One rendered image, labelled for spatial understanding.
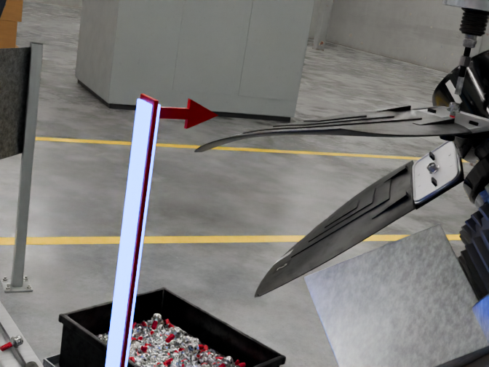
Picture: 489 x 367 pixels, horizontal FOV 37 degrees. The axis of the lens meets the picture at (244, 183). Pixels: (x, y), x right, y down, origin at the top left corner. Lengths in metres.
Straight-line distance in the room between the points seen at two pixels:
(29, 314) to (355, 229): 2.10
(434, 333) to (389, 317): 0.04
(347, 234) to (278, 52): 6.60
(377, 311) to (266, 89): 6.77
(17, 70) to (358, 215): 2.01
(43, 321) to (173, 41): 4.56
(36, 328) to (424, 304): 2.15
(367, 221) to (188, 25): 6.21
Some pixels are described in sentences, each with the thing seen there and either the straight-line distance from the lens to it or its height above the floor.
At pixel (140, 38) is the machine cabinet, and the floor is 0.67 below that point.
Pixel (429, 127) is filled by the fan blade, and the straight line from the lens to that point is 0.70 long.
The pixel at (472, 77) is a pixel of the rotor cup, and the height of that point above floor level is 1.23.
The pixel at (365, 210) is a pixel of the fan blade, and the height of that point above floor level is 1.05.
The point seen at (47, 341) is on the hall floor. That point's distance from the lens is 2.69.
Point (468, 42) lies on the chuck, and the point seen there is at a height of 1.26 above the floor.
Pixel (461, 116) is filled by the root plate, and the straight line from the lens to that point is 0.80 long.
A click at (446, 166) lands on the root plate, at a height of 1.12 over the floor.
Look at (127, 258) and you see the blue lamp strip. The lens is 0.59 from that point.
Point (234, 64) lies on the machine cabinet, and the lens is 7.27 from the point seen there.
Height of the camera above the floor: 1.28
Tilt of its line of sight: 15 degrees down
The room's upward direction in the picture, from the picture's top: 9 degrees clockwise
